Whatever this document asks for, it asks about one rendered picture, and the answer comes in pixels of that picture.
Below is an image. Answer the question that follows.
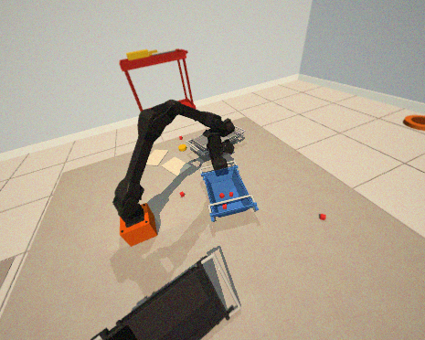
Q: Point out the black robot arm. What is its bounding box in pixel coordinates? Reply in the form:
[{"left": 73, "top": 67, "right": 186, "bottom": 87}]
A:
[{"left": 112, "top": 100, "right": 235, "bottom": 228}]

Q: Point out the blue plastic tray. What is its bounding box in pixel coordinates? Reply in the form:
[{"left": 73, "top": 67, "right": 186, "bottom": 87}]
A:
[{"left": 201, "top": 165, "right": 259, "bottom": 222}]

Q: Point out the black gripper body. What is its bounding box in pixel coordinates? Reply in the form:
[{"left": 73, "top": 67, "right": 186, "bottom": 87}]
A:
[{"left": 207, "top": 142, "right": 228, "bottom": 170}]

